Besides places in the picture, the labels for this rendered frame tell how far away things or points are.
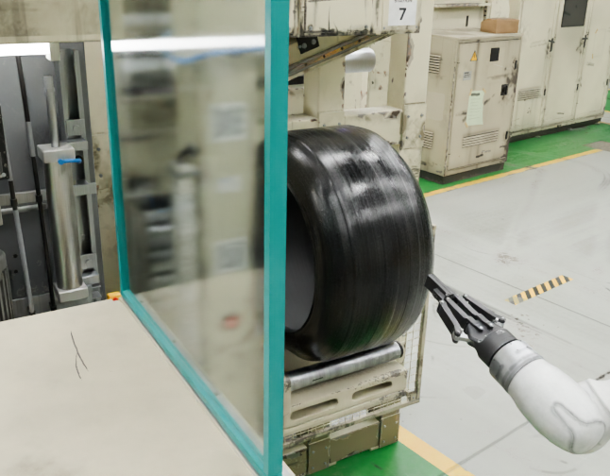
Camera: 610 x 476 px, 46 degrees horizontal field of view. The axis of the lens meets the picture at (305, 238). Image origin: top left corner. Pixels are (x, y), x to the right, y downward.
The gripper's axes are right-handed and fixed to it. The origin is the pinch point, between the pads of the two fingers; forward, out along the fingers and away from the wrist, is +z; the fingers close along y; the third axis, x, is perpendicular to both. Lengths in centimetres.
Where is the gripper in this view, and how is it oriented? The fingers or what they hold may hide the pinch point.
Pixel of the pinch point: (438, 289)
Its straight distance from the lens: 149.1
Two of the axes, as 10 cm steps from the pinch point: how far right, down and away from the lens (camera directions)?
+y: -8.6, 1.6, -4.8
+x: -1.5, 8.2, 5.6
